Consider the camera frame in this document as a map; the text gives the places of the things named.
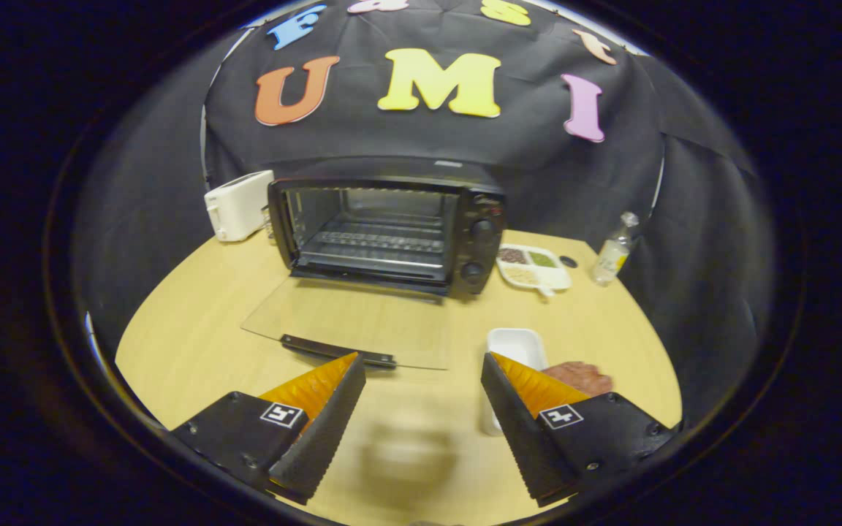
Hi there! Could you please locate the white toaster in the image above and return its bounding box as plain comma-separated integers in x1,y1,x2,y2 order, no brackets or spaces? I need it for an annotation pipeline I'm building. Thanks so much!
204,170,276,243

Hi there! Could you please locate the white rectangular tray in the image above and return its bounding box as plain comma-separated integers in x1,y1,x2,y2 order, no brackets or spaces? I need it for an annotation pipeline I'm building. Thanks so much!
481,328,550,437

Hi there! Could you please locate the black backdrop cloth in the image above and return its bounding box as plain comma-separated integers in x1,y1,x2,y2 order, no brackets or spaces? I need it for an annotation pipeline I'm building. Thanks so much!
74,0,776,424

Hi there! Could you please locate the black toaster oven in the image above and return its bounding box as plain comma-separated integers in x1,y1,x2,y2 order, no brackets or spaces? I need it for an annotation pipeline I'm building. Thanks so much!
242,175,507,370

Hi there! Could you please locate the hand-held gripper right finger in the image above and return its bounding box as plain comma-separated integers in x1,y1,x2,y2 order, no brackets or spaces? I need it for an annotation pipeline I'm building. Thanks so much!
481,352,681,508

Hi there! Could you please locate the white divided plate with beans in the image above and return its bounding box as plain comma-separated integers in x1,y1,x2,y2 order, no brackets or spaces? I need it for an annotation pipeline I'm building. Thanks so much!
496,244,573,297

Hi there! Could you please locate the red meat piece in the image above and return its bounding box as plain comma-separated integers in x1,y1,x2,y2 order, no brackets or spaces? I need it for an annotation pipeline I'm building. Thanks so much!
542,361,614,397

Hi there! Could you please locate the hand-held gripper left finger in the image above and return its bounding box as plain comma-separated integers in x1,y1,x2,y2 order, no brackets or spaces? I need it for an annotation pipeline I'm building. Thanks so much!
170,352,367,505

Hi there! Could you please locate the clear plastic bottle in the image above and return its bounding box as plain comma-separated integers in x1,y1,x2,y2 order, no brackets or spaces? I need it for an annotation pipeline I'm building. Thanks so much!
591,212,640,286

